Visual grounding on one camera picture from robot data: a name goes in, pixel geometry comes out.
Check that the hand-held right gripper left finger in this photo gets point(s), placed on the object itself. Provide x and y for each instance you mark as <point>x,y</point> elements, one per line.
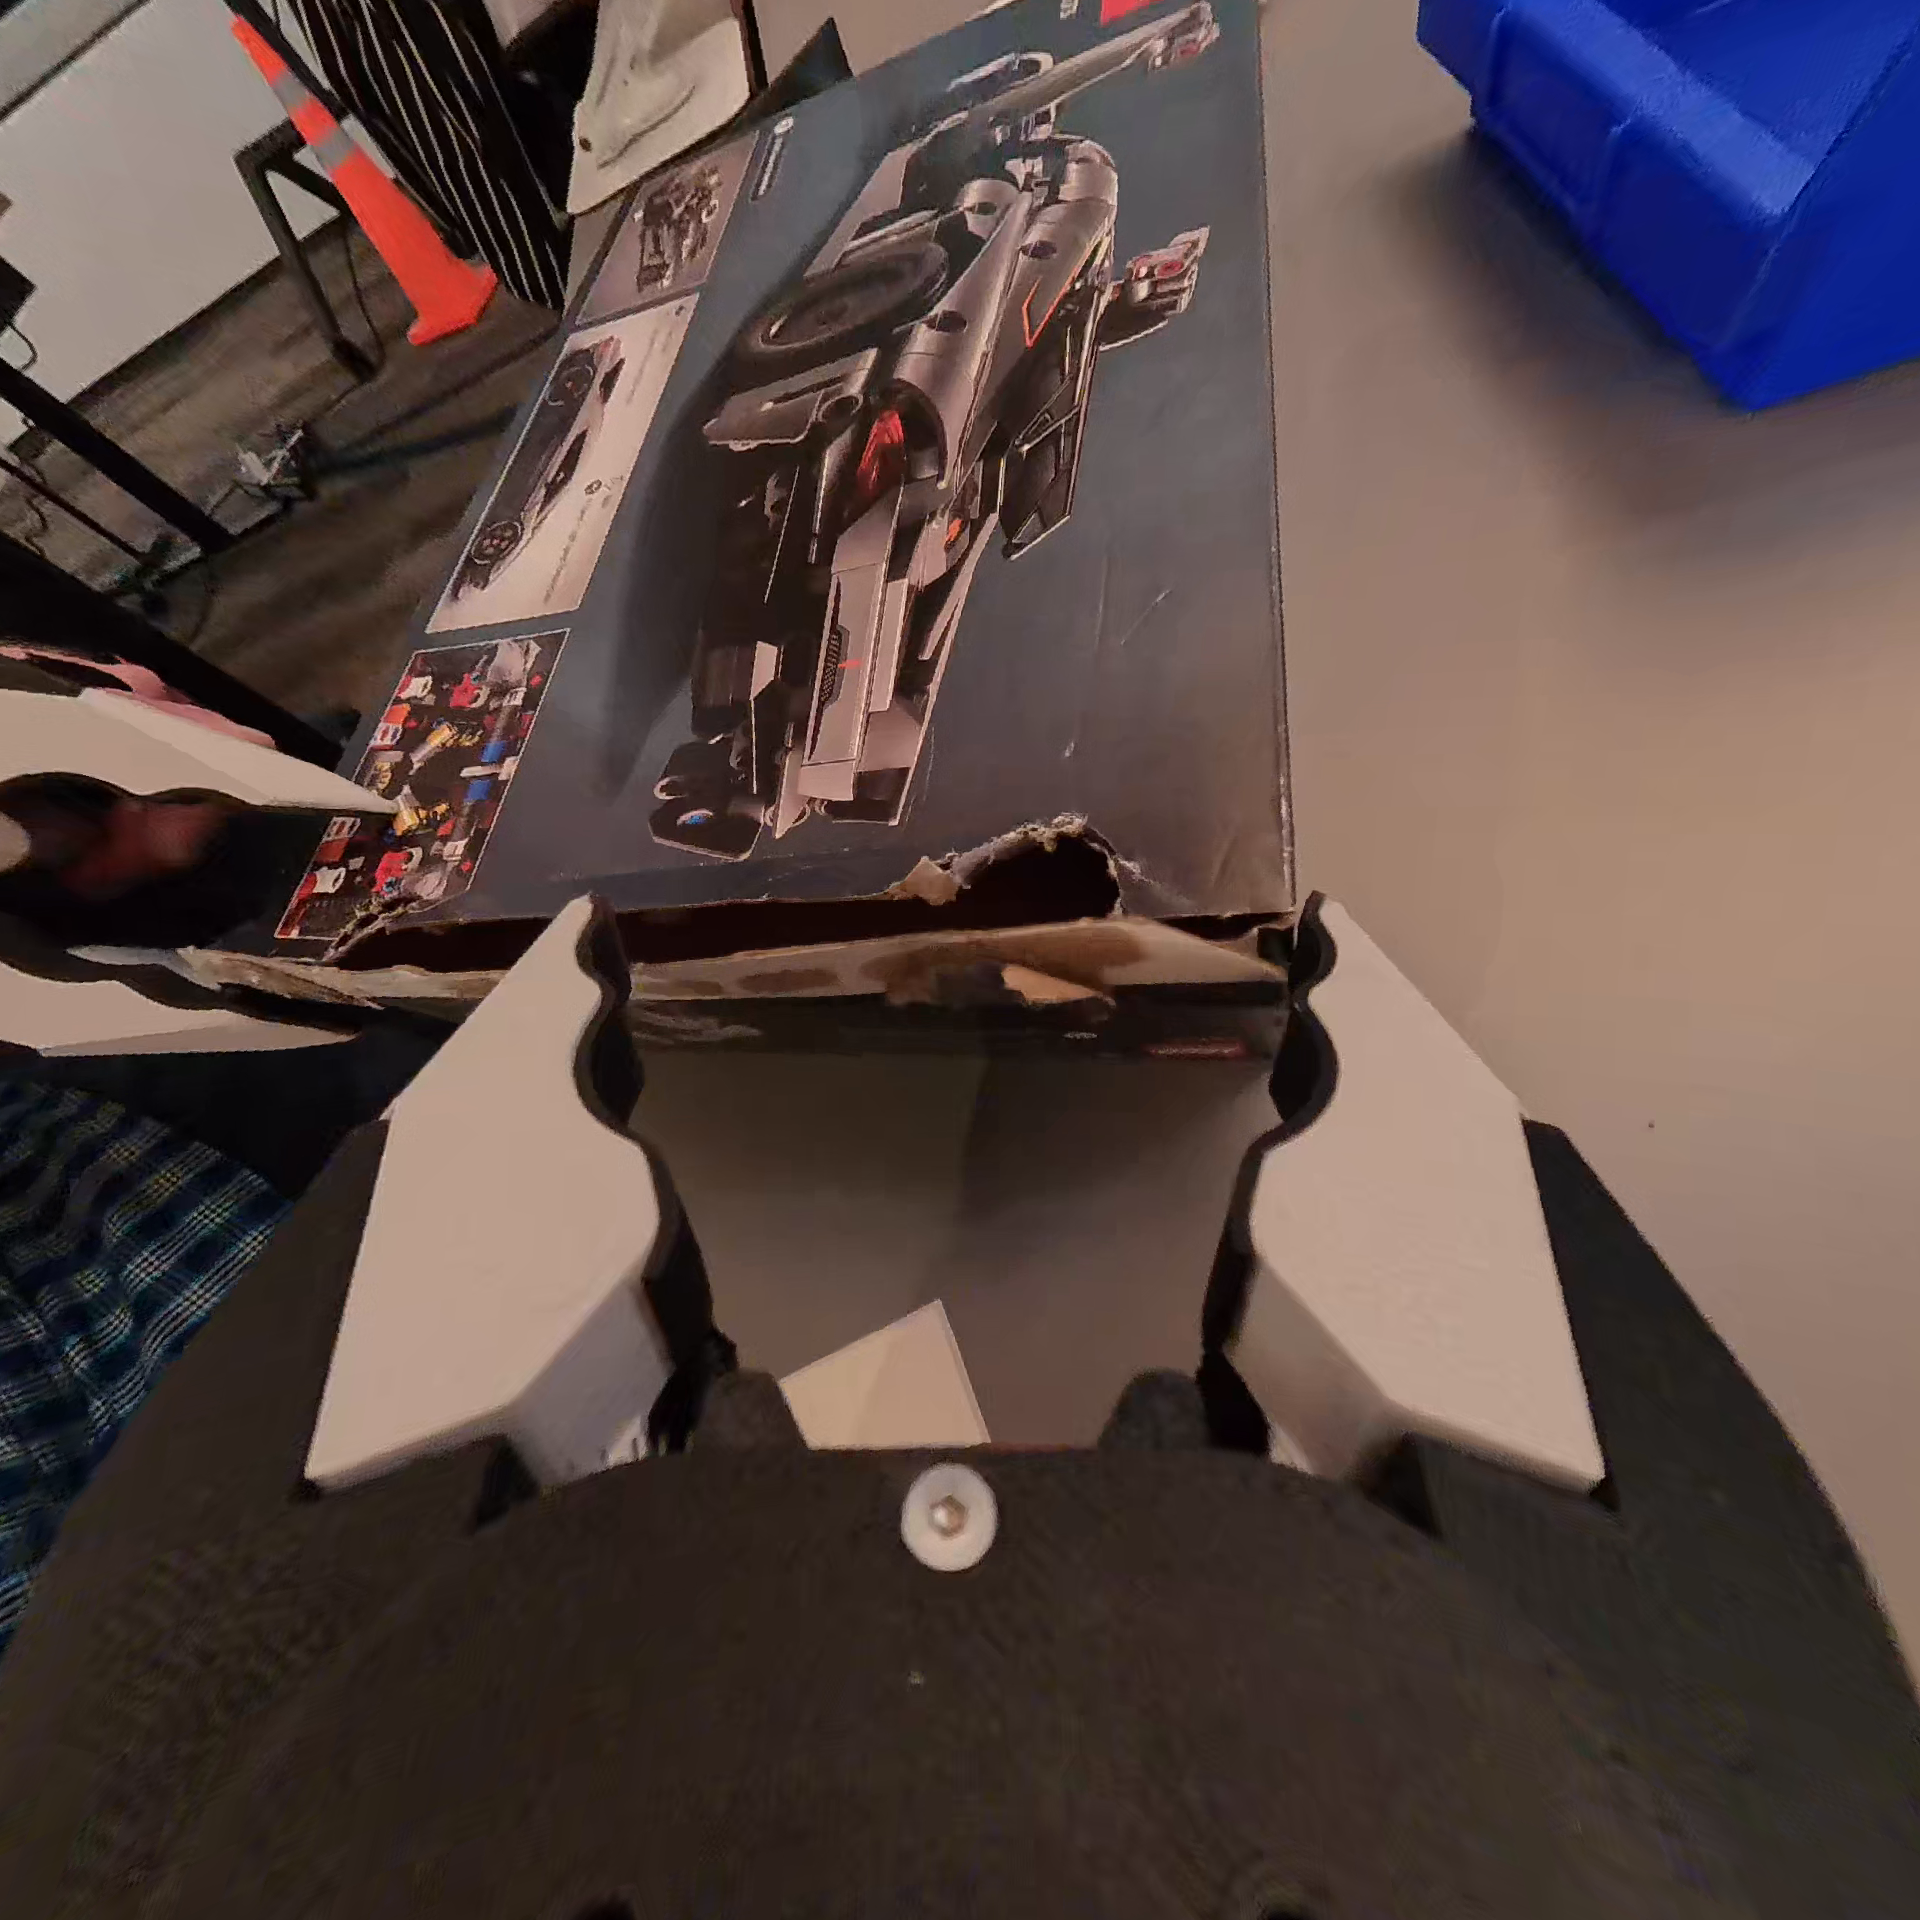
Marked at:
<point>497,1197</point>

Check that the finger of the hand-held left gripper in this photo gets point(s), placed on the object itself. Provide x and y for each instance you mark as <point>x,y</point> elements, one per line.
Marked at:
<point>180,758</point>
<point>135,1014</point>

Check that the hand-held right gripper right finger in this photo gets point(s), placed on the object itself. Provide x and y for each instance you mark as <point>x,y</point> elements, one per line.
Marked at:
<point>1390,1230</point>

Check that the dark lego set box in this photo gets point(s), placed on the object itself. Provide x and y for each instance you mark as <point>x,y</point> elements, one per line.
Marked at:
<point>1047,594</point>

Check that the person's blue plaid shirt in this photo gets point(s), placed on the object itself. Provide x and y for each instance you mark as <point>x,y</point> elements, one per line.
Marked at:
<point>103,1326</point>

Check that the white paper sheet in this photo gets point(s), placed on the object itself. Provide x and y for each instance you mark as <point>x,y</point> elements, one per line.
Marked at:
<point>886,1382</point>

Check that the orange traffic cone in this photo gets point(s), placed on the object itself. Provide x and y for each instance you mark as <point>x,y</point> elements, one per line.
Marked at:
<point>382,208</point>

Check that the black white striped cloth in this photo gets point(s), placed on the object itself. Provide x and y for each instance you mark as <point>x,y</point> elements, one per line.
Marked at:
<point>449,121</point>

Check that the blue plastic bin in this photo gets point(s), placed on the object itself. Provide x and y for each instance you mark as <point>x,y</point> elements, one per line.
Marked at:
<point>1729,201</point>

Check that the black metal table frame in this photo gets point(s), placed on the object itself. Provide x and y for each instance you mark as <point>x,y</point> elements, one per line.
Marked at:
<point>307,254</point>

